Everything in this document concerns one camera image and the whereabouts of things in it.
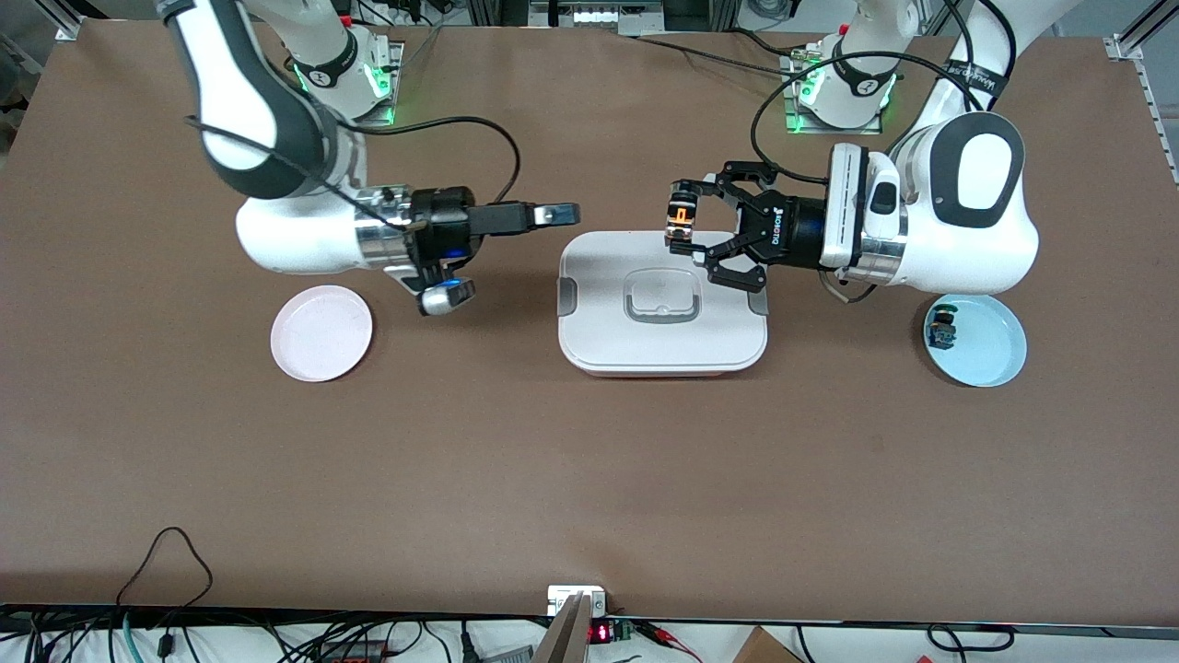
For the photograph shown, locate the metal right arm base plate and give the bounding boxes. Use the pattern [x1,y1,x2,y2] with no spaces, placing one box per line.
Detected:
[299,39,405,128]

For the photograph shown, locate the orange push button switch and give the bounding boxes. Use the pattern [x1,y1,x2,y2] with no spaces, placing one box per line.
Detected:
[663,182,703,251]

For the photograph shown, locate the aluminium frame rail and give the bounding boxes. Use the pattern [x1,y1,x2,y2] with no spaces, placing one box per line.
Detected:
[37,0,89,43]
[1105,0,1179,185]

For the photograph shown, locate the thin black looped cable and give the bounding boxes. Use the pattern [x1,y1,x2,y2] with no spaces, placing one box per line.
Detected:
[114,526,216,610]

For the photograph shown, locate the black base power cable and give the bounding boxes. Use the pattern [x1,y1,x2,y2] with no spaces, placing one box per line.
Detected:
[631,32,811,80]

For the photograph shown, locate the aluminium camera mount bar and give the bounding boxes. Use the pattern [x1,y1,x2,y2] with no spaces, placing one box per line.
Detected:
[532,592,592,663]

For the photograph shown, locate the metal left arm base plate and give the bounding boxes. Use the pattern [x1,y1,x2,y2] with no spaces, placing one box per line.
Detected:
[783,51,884,137]

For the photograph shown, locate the brown cardboard box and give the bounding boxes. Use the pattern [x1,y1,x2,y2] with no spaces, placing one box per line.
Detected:
[732,626,803,663]

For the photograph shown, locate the white lunch box grey clips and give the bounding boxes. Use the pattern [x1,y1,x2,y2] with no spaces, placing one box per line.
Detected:
[556,230,769,378]

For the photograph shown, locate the light blue plate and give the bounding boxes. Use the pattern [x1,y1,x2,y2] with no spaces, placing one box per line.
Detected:
[923,293,1028,389]

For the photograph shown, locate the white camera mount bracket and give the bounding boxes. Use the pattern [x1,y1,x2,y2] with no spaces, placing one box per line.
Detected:
[547,585,610,618]

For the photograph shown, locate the red alligator clip lead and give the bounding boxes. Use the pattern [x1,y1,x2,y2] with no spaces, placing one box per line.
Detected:
[640,622,706,662]

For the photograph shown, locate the pale pink plate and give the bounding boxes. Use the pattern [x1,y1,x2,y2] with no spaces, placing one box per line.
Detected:
[270,285,375,384]

